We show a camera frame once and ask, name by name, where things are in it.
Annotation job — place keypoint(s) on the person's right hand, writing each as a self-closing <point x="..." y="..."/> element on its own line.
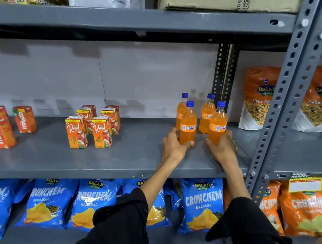
<point x="225" y="153"/>

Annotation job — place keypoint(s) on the person's left hand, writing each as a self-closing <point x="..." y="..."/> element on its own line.
<point x="172" y="149"/>

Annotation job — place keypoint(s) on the person's left thumb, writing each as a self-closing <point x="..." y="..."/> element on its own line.
<point x="188" y="144"/>

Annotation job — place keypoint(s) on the person's right thumb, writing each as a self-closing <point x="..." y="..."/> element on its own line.
<point x="211" y="144"/>

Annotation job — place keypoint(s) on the orange soda bottle blue cap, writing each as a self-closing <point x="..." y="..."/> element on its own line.
<point x="189" y="121"/>
<point x="206" y="115"/>
<point x="180" y="108"/>
<point x="218" y="122"/>

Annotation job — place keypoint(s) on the person's right forearm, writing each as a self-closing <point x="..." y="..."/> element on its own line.
<point x="249" y="234"/>

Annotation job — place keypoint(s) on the person's left forearm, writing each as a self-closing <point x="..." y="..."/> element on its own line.
<point x="132" y="218"/>

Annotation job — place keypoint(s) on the grey metal shelf rack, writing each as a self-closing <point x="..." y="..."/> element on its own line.
<point x="120" y="156"/>
<point x="303" y="152"/>

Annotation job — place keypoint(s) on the orange chip packet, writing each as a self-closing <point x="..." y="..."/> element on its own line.
<point x="270" y="204"/>
<point x="305" y="212"/>

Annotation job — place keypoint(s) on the group of orange juice cartons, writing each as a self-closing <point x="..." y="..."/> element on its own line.
<point x="101" y="133"/>

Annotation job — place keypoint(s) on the yellow white shelf price label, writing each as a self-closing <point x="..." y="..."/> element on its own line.
<point x="306" y="185"/>

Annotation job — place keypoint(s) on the row of blue chip packets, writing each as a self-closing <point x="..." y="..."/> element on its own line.
<point x="48" y="200"/>

